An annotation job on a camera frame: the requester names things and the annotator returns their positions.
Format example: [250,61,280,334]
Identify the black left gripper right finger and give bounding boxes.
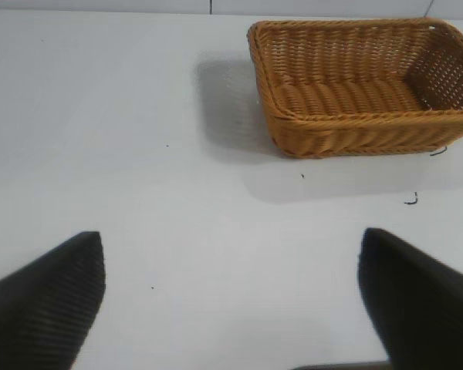
[357,227,463,370]

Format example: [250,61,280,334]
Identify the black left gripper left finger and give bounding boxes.
[0,230,106,370]

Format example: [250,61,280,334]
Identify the tan woven wicker basket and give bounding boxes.
[246,17,463,160]

